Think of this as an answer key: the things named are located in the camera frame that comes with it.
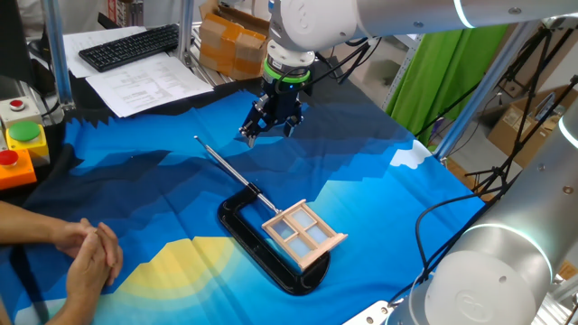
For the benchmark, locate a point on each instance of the black computer keyboard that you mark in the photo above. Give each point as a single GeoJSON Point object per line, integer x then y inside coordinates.
{"type": "Point", "coordinates": [131, 45]}

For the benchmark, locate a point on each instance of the black C-clamp with steel screw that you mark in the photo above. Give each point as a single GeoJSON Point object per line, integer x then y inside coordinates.
{"type": "Point", "coordinates": [255, 246]}

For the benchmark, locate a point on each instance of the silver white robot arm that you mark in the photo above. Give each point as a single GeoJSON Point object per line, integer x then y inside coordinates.
{"type": "Point", "coordinates": [316, 22]}

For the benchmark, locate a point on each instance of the person's left forearm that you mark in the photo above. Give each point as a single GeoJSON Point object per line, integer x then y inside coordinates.
{"type": "Point", "coordinates": [22, 223]}

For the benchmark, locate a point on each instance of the person's left hand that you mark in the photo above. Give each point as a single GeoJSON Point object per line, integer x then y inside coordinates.
{"type": "Point", "coordinates": [70, 237]}

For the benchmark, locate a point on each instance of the plain cardboard storage box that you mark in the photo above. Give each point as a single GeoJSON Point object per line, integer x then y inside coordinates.
{"type": "Point", "coordinates": [510, 131]}

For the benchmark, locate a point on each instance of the black tripod stand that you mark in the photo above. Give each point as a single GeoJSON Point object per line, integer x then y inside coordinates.
{"type": "Point", "coordinates": [499, 171]}

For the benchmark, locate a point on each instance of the person's right hand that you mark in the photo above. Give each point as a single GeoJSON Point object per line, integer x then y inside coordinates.
{"type": "Point", "coordinates": [95, 266]}

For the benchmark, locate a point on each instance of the black computer monitor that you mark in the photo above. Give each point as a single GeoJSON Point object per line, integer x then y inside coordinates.
{"type": "Point", "coordinates": [13, 40]}

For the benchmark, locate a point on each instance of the grey metal shelf rack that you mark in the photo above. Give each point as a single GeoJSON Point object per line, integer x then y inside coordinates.
{"type": "Point", "coordinates": [403, 72]}

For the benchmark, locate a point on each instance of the miniature wooden sliding window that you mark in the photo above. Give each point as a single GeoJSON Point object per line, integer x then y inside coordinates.
{"type": "Point", "coordinates": [323, 250]}

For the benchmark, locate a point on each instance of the person's right forearm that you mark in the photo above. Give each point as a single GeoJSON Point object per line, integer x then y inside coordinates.
{"type": "Point", "coordinates": [74, 311]}

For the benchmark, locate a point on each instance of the aluminium frame post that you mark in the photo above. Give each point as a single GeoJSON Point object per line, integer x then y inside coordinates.
{"type": "Point", "coordinates": [186, 31]}
{"type": "Point", "coordinates": [478, 99]}
{"type": "Point", "coordinates": [56, 54]}

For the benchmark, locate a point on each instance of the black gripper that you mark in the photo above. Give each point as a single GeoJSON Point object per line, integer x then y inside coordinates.
{"type": "Point", "coordinates": [280, 104]}

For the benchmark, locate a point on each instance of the orange box red button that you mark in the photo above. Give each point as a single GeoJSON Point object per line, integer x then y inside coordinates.
{"type": "Point", "coordinates": [20, 173]}

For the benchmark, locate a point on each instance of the yellow box green button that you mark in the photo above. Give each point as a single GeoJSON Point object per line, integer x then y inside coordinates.
{"type": "Point", "coordinates": [31, 146]}

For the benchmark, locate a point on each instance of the taped brown cardboard box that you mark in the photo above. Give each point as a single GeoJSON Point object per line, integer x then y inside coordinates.
{"type": "Point", "coordinates": [230, 45]}

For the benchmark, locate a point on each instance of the white box red button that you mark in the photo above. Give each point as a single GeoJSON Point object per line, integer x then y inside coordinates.
{"type": "Point", "coordinates": [25, 115]}

